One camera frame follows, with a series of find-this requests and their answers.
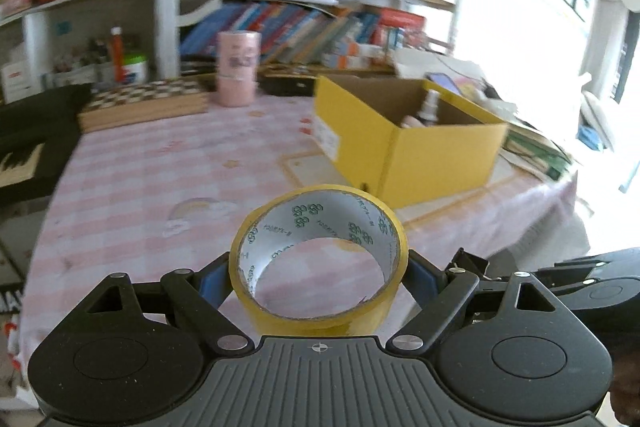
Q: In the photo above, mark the yellow cardboard box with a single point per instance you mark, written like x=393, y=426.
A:
x=440, y=162

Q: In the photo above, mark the white jar with green lid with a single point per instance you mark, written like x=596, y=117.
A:
x=136, y=69

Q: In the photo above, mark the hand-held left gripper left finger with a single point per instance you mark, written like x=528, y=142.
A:
x=212, y=284

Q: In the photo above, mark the pink cylindrical canister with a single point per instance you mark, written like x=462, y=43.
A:
x=237, y=77

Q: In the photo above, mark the orange red bottle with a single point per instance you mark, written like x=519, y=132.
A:
x=116, y=54

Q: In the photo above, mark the spray bottle with white nozzle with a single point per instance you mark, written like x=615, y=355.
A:
x=430, y=109

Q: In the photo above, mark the bunch of pens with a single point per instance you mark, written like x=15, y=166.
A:
x=95, y=49

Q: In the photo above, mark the white bookshelf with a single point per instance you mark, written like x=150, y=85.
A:
x=167, y=7

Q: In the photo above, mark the orange and white medicine box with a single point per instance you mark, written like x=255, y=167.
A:
x=340, y=60
x=367, y=51

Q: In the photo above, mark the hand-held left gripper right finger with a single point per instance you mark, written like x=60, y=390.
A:
x=424, y=279

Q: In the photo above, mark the wooden chessboard box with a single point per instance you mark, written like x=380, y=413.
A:
x=145, y=112

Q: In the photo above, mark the white box with red label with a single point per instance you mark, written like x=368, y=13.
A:
x=15, y=79

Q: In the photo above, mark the pink plush toy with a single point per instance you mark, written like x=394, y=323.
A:
x=412, y=122

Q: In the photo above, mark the desktop with pink checked tablecloth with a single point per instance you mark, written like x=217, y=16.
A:
x=150, y=187

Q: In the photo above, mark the yellow tape roll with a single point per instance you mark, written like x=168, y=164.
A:
x=310, y=322

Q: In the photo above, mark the smartphone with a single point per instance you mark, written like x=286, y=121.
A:
x=444, y=82

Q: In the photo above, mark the row of slanted books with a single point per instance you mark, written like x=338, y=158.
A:
x=300, y=27

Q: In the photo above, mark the dark wooden tray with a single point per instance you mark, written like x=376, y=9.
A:
x=285, y=84

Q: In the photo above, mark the green book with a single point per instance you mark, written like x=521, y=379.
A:
x=537, y=154

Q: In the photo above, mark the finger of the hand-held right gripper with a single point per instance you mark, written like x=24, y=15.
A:
x=467, y=262
x=580, y=272

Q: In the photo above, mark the black electronic keyboard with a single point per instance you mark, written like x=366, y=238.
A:
x=40, y=112

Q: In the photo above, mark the grey pen holder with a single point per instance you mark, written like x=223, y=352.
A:
x=75, y=76

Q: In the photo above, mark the pile of papers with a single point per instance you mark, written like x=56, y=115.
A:
x=475, y=72

